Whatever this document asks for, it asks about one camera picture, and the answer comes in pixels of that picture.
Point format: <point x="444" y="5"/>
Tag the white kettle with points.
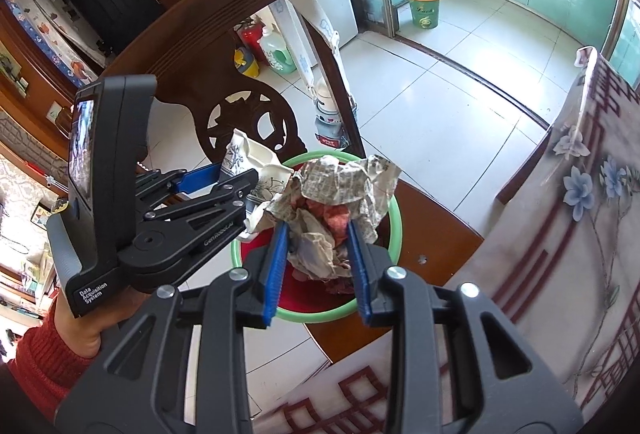
<point x="324" y="97"/>

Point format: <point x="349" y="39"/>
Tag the floral tablecloth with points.
<point x="550" y="264"/>

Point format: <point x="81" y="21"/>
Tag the red fire extinguisher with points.
<point x="250" y="37"/>

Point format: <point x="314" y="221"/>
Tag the printed white paper cup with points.
<point x="260" y="162"/>

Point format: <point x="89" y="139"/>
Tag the green detergent bottle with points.
<point x="277" y="52"/>

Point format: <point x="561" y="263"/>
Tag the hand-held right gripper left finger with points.
<point x="277" y="264"/>

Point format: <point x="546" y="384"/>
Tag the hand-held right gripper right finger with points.
<point x="361" y="269"/>

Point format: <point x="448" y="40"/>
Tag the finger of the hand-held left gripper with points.
<point x="225" y="199"/>
<point x="200" y="179"/>

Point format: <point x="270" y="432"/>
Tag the yellow plastic container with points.
<point x="246" y="62"/>

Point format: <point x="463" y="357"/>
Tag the carved wooden chair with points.
<point x="190" y="44"/>

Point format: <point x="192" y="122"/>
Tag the person's left forearm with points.
<point x="45" y="354"/>

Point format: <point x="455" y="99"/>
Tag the newspaper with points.
<point x="340" y="184"/>

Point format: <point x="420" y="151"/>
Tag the red bin with green rim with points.
<point x="315" y="314"/>

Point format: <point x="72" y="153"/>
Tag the wall poster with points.
<point x="50" y="39"/>

